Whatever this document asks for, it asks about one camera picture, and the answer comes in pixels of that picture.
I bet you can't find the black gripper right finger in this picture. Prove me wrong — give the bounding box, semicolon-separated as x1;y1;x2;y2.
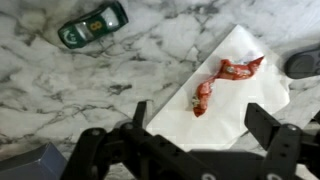
244;102;320;180

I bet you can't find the small black oval object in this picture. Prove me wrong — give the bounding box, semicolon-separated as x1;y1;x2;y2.
283;44;320;80

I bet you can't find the white paper towel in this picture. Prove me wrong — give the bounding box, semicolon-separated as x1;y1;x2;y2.
145;24;291;152

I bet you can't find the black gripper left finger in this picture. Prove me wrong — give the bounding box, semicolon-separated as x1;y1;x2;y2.
61;100;218;180

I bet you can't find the green toy car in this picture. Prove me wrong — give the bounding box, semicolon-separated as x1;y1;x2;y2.
57;0;130;50

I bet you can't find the red ketchup sachet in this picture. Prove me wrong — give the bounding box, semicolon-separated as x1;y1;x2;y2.
214;55;265;82
191;75;219;118

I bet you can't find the navy open cardboard box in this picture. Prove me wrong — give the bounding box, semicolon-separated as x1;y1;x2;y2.
0;142;69;180

